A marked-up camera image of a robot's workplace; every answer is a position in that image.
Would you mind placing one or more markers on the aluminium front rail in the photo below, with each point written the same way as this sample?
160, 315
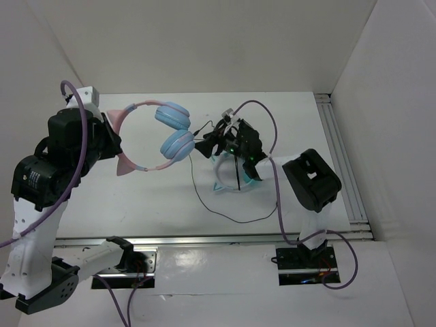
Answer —
176, 241

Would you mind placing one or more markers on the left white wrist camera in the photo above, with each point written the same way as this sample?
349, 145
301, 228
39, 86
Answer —
89, 97

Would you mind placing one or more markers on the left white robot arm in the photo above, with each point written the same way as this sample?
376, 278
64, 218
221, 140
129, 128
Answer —
41, 186

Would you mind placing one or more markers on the teal white cat-ear headphones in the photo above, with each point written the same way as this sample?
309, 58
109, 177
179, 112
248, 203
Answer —
229, 174

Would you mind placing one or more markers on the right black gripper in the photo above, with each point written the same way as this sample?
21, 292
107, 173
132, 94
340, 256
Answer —
206, 146

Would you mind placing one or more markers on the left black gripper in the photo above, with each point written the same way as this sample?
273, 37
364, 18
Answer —
102, 124

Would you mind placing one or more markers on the aluminium side rail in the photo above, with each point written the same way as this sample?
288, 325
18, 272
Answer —
360, 226

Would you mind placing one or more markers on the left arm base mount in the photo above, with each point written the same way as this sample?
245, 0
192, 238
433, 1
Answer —
133, 266

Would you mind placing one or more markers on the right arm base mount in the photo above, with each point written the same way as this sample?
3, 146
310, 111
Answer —
296, 269

